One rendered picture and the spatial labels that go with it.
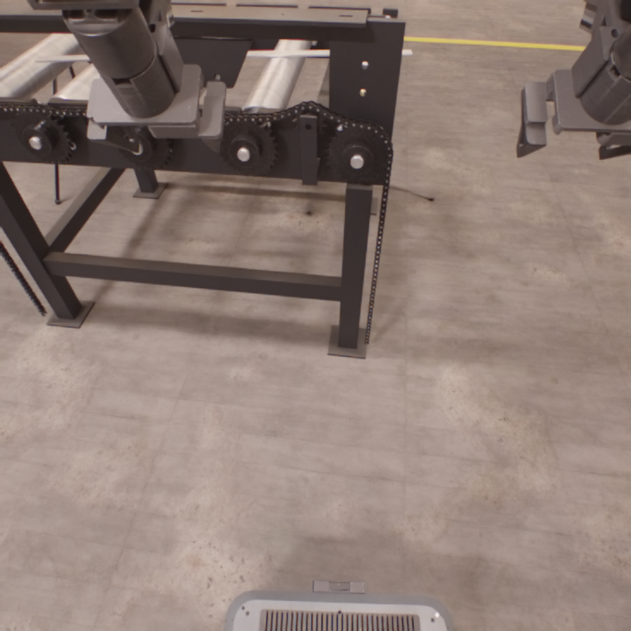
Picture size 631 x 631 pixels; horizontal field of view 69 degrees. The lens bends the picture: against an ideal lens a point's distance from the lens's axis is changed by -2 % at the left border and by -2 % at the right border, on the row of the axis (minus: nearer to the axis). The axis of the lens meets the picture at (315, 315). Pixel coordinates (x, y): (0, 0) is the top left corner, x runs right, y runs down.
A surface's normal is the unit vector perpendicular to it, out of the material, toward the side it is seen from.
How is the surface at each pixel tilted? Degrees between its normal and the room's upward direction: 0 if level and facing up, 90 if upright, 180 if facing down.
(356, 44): 90
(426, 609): 0
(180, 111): 30
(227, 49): 90
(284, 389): 0
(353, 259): 90
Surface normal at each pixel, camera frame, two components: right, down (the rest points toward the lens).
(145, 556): 0.00, -0.66
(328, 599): 0.02, -1.00
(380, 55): -0.13, 0.74
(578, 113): -0.02, -0.20
